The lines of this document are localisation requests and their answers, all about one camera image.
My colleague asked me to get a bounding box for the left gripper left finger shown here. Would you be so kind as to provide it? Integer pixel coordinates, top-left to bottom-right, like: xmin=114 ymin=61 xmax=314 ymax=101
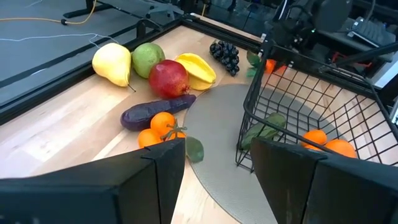
xmin=0 ymin=138 xmax=187 ymax=224

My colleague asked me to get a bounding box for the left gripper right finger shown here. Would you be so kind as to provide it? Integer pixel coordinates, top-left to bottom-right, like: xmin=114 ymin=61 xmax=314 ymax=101
xmin=250 ymin=138 xmax=398 ymax=224

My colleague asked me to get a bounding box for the red object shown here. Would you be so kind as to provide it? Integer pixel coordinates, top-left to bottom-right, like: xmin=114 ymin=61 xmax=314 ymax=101
xmin=245 ymin=51 xmax=289 ymax=77

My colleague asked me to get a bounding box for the orange tangerine cluster with leaves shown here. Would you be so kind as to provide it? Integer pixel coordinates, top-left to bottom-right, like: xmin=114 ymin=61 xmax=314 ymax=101
xmin=137 ymin=111 xmax=205 ymax=164
xmin=239 ymin=111 xmax=358 ymax=159

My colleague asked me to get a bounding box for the black grape bunch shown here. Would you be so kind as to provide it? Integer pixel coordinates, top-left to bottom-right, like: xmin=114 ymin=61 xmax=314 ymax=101
xmin=209 ymin=39 xmax=241 ymax=77

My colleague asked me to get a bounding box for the purple eggplant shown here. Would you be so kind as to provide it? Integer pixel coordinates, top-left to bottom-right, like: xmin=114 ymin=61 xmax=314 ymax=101
xmin=120 ymin=94 xmax=197 ymax=132

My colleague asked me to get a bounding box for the yellow starfruit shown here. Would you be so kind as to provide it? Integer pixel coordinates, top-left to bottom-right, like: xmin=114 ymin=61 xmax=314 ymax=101
xmin=175 ymin=52 xmax=217 ymax=91

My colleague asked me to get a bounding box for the red apple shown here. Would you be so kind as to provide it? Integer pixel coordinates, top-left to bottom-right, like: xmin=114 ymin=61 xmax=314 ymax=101
xmin=148 ymin=59 xmax=191 ymax=100

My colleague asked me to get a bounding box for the yellow pear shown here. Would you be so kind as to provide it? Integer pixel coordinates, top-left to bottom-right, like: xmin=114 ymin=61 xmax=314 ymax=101
xmin=91 ymin=42 xmax=137 ymax=93

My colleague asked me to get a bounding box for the green apple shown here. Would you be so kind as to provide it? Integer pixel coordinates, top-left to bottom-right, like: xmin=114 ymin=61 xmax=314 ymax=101
xmin=131 ymin=42 xmax=166 ymax=79

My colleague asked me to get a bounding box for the grey ribbed device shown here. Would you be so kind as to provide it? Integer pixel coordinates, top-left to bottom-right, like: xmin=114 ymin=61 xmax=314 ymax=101
xmin=346 ymin=16 xmax=397 ymax=47

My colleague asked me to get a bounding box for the round grey placemat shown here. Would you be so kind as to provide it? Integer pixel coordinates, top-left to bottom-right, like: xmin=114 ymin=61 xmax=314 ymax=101
xmin=183 ymin=83 xmax=343 ymax=224

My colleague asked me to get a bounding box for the black wire basket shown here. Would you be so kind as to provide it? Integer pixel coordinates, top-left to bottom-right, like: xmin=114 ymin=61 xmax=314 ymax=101
xmin=235 ymin=40 xmax=398 ymax=174

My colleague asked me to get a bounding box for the black metal bracket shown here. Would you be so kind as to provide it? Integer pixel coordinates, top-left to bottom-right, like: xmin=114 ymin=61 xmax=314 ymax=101
xmin=136 ymin=17 xmax=164 ymax=40

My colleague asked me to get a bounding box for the thin white floor cable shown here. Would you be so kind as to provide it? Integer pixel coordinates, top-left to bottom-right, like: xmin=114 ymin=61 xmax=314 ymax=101
xmin=0 ymin=32 xmax=119 ymax=49

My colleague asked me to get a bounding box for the yellow floor cable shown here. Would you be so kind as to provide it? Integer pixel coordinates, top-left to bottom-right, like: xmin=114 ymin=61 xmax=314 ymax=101
xmin=0 ymin=0 xmax=98 ymax=26

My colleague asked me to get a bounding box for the black stand frame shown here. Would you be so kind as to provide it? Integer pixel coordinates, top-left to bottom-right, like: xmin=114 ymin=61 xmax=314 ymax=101
xmin=63 ymin=0 xmax=184 ymax=19

